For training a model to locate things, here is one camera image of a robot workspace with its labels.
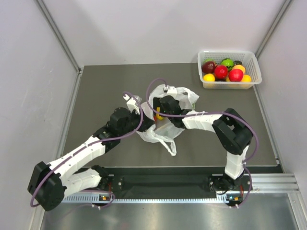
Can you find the white printed plastic bag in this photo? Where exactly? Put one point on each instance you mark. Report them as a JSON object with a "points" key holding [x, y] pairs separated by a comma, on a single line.
{"points": [[163, 131]]}

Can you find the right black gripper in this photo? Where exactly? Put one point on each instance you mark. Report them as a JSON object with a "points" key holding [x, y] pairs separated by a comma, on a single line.
{"points": [[157, 103]]}

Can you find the green fruit behind apple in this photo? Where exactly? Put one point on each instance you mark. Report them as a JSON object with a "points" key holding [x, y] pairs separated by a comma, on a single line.
{"points": [[207, 60]]}

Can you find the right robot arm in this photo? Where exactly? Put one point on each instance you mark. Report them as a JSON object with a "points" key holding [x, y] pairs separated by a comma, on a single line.
{"points": [[234, 136]]}

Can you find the slotted cable duct rail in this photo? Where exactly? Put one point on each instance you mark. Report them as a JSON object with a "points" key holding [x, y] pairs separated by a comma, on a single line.
{"points": [[104, 198]]}

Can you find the green striped fruit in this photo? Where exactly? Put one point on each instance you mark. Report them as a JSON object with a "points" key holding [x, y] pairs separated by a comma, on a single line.
{"points": [[228, 63]]}

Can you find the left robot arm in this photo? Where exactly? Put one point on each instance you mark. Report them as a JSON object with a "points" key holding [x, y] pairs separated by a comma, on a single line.
{"points": [[51, 182]]}

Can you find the yellow lemon right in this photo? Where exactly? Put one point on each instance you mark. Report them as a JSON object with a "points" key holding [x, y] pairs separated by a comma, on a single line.
{"points": [[246, 78]]}

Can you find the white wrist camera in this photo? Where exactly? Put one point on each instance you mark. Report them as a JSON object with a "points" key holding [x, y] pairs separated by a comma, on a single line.
{"points": [[170, 91], [132, 103]]}

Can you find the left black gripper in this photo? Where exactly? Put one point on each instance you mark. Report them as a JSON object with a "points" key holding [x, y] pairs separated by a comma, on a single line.
{"points": [[147, 123]]}

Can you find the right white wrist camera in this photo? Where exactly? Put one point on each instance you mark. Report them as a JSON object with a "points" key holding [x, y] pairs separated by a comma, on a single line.
{"points": [[170, 91]]}

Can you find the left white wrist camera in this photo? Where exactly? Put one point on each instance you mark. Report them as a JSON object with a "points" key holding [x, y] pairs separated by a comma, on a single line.
{"points": [[132, 103]]}

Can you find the red fruit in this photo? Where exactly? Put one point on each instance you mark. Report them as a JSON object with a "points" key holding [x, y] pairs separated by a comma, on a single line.
{"points": [[221, 72], [235, 75]]}

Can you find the yellow lemon left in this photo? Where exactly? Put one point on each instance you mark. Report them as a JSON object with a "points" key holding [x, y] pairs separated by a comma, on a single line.
{"points": [[209, 77]]}

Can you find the yellow lemon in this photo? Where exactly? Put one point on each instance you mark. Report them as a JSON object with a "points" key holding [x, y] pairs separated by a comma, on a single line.
{"points": [[209, 77], [246, 78]]}

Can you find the yellow fruit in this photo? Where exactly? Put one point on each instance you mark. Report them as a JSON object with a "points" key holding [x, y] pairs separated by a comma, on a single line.
{"points": [[158, 116]]}

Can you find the red apple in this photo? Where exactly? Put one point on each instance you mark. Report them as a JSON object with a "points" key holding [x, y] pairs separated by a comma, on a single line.
{"points": [[208, 67]]}

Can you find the dark purple fruit back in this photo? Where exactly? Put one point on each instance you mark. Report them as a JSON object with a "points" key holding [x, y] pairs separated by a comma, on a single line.
{"points": [[237, 62]]}

